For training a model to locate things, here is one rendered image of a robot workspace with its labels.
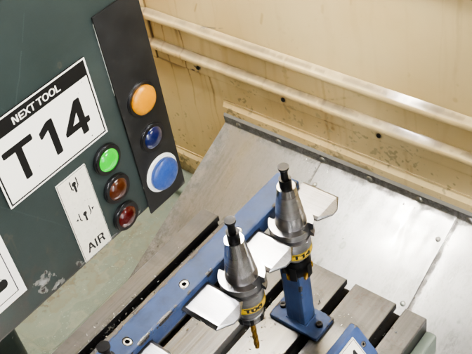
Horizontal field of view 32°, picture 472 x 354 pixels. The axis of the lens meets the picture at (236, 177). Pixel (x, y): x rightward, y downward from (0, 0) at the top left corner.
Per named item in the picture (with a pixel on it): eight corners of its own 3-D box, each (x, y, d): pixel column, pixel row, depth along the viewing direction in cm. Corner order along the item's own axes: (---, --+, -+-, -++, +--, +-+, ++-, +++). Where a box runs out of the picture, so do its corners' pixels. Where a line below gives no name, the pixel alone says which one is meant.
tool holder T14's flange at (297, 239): (285, 211, 118) (284, 199, 116) (322, 225, 115) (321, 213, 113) (262, 240, 114) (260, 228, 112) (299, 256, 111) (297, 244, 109)
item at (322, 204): (345, 202, 116) (345, 198, 116) (324, 225, 113) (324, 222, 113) (305, 185, 120) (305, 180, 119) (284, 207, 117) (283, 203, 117)
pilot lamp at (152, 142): (166, 140, 69) (161, 120, 67) (149, 156, 68) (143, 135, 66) (161, 138, 69) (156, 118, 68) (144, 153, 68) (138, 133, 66)
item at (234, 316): (250, 307, 105) (249, 304, 104) (224, 336, 102) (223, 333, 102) (208, 284, 109) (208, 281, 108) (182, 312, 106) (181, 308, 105)
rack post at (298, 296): (334, 320, 139) (322, 197, 119) (316, 343, 136) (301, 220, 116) (287, 296, 144) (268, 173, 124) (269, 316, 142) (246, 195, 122)
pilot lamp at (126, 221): (141, 218, 70) (135, 199, 68) (123, 234, 69) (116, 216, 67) (135, 215, 70) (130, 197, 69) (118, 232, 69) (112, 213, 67)
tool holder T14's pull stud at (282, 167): (284, 180, 109) (281, 160, 107) (294, 183, 108) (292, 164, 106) (277, 187, 108) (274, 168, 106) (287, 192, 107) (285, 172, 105)
